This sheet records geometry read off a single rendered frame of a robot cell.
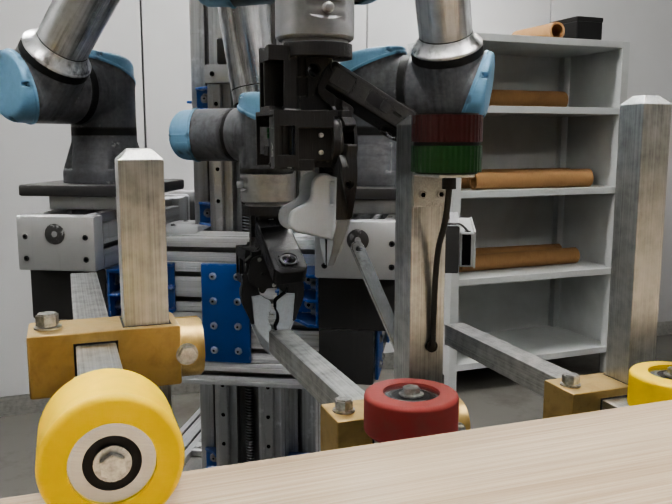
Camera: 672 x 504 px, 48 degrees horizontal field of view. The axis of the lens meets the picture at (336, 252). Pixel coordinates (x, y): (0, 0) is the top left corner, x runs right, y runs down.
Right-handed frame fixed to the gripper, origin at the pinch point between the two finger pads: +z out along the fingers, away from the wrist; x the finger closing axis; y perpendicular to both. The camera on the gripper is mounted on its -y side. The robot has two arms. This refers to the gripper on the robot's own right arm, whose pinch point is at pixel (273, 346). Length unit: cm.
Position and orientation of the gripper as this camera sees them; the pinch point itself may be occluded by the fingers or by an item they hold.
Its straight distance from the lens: 108.2
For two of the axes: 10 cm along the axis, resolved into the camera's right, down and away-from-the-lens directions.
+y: -3.4, -1.4, 9.3
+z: 0.0, 9.9, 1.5
